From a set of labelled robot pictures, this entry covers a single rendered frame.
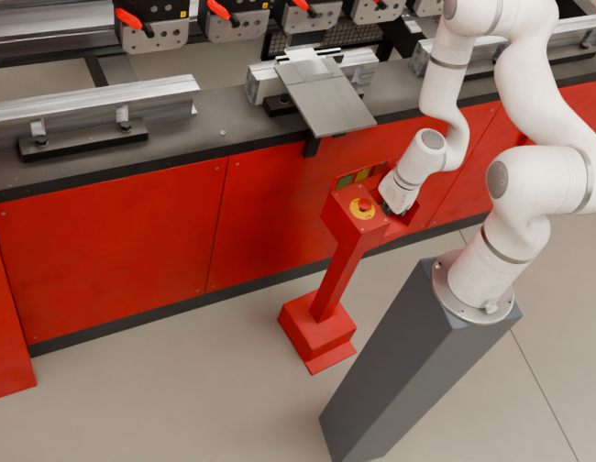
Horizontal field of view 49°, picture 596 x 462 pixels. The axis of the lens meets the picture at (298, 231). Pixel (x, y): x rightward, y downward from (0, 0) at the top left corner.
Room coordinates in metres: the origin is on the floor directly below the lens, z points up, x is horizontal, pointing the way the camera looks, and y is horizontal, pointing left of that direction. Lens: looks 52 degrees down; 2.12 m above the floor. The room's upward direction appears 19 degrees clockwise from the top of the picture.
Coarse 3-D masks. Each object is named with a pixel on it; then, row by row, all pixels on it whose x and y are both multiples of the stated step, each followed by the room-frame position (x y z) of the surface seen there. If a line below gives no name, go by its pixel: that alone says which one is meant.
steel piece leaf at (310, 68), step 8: (304, 56) 1.45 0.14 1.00; (312, 56) 1.46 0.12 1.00; (296, 64) 1.41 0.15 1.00; (304, 64) 1.42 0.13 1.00; (312, 64) 1.43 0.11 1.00; (320, 64) 1.44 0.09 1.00; (304, 72) 1.39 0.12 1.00; (312, 72) 1.40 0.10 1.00; (320, 72) 1.41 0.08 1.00; (328, 72) 1.40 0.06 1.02; (304, 80) 1.35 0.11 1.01; (312, 80) 1.37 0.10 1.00
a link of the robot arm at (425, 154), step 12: (420, 132) 1.25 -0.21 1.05; (432, 132) 1.27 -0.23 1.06; (420, 144) 1.21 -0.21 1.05; (432, 144) 1.23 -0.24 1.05; (444, 144) 1.24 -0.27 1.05; (408, 156) 1.22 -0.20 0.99; (420, 156) 1.20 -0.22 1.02; (432, 156) 1.20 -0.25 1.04; (444, 156) 1.25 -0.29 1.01; (408, 168) 1.21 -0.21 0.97; (420, 168) 1.20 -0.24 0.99; (432, 168) 1.22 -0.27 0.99; (408, 180) 1.21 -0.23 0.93; (420, 180) 1.21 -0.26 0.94
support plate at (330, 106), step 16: (288, 64) 1.40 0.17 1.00; (336, 64) 1.47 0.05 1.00; (288, 80) 1.34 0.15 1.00; (320, 80) 1.38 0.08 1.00; (336, 80) 1.40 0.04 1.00; (304, 96) 1.30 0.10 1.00; (320, 96) 1.32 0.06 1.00; (336, 96) 1.34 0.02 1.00; (352, 96) 1.36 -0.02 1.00; (304, 112) 1.24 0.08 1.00; (320, 112) 1.26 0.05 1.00; (336, 112) 1.28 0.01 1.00; (352, 112) 1.30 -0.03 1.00; (368, 112) 1.32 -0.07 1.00; (320, 128) 1.20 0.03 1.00; (336, 128) 1.22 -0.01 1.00; (352, 128) 1.24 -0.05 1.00
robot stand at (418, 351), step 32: (416, 288) 0.88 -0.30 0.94; (384, 320) 0.91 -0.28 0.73; (416, 320) 0.84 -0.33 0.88; (448, 320) 0.78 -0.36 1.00; (512, 320) 0.85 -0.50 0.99; (384, 352) 0.86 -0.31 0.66; (416, 352) 0.79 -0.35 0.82; (448, 352) 0.79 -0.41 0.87; (480, 352) 0.85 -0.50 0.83; (352, 384) 0.88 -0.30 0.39; (384, 384) 0.81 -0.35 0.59; (416, 384) 0.78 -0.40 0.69; (448, 384) 0.85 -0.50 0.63; (320, 416) 0.91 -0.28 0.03; (352, 416) 0.82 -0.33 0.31; (384, 416) 0.78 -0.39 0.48; (416, 416) 0.85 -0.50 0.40; (352, 448) 0.77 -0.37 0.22; (384, 448) 0.84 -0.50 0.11
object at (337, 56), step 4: (316, 52) 1.49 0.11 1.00; (320, 52) 1.49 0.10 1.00; (324, 52) 1.50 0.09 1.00; (328, 52) 1.51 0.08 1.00; (332, 52) 1.52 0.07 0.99; (336, 52) 1.53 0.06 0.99; (340, 52) 1.54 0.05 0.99; (280, 56) 1.42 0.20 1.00; (284, 56) 1.43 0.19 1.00; (328, 56) 1.49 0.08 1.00; (332, 56) 1.50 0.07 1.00; (336, 56) 1.50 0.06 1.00; (340, 56) 1.51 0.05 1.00; (276, 60) 1.41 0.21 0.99; (280, 60) 1.41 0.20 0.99; (284, 60) 1.42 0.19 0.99; (336, 60) 1.51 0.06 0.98; (340, 60) 1.52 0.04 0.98; (276, 64) 1.40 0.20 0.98; (280, 64) 1.39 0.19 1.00
